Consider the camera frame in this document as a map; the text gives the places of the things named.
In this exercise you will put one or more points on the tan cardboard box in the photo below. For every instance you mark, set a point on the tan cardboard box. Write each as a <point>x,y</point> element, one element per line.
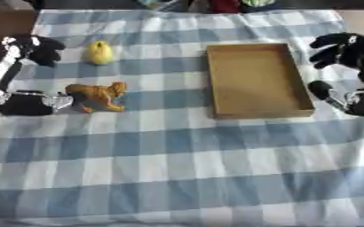
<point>256,80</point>

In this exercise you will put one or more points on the orange toy lion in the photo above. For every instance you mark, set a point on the orange toy lion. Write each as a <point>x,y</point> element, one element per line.
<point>98,95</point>

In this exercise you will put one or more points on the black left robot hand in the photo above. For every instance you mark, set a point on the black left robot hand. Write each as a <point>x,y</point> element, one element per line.
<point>32,48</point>

